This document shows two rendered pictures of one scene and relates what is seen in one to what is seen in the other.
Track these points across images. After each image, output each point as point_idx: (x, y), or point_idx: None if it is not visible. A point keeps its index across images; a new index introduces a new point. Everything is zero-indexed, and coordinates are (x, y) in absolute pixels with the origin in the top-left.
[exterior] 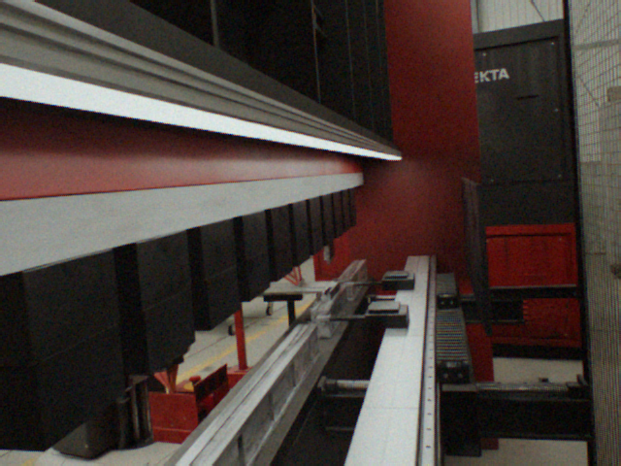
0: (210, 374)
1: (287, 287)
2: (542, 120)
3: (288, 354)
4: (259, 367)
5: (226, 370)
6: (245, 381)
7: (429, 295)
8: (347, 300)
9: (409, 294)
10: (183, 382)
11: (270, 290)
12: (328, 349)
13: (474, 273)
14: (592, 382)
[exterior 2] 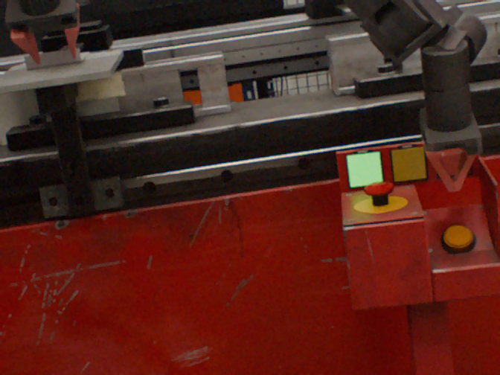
0: (406, 146)
1: (68, 67)
2: None
3: (497, 12)
4: (411, 96)
5: (341, 167)
6: (481, 86)
7: (164, 34)
8: None
9: (151, 39)
10: (370, 217)
11: (94, 67)
12: (298, 94)
13: (46, 34)
14: (286, 80)
